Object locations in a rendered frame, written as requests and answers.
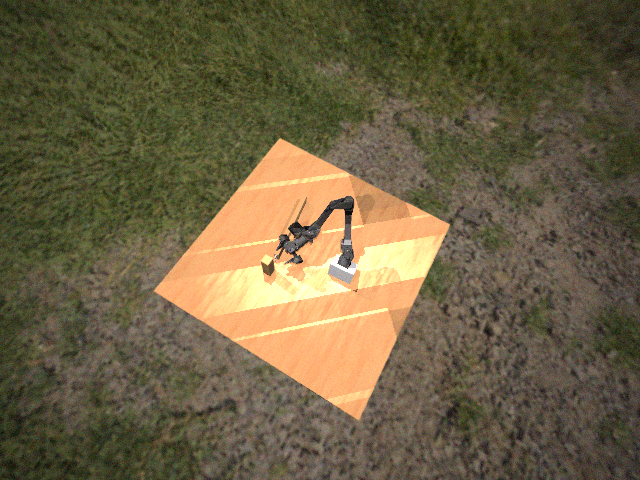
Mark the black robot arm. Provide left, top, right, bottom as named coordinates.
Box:
left=283, top=196, right=354, bottom=269

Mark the brown wooden post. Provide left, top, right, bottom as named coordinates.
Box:
left=261, top=254, right=275, bottom=276

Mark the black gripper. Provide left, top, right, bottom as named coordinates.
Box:
left=276, top=234, right=303, bottom=264

